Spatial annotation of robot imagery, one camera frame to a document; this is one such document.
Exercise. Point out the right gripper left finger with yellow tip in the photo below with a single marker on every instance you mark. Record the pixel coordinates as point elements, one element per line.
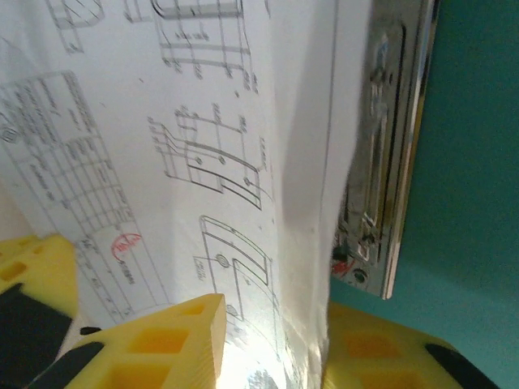
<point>162,356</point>

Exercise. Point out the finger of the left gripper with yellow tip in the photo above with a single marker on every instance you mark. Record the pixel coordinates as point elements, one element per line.
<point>36,267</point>

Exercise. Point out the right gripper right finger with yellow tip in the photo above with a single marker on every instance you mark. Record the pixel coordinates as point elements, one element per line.
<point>365,364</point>

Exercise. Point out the printed drawing paper sheet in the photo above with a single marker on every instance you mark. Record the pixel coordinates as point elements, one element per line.
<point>162,121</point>

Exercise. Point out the green paper folder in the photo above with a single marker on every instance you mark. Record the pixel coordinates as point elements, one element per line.
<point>466,162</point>

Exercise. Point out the chrome folder clip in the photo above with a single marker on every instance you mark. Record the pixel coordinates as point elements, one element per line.
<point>381,142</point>

